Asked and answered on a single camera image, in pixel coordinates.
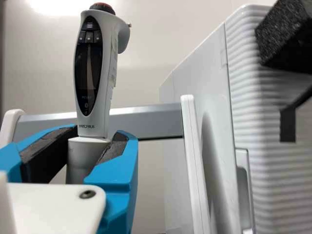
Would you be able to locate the pipette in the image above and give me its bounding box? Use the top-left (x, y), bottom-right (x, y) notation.
top-left (65, 1), bottom-right (134, 184)

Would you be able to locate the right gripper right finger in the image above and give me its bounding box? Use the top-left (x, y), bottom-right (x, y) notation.
top-left (83, 130), bottom-right (140, 234)

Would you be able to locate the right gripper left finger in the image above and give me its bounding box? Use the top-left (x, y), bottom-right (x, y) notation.
top-left (0, 123), bottom-right (79, 184)

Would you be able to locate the white incubator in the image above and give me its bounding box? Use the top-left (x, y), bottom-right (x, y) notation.
top-left (159, 21), bottom-right (231, 234)

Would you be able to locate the white pipette stand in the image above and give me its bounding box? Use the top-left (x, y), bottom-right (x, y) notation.
top-left (0, 94), bottom-right (256, 234)

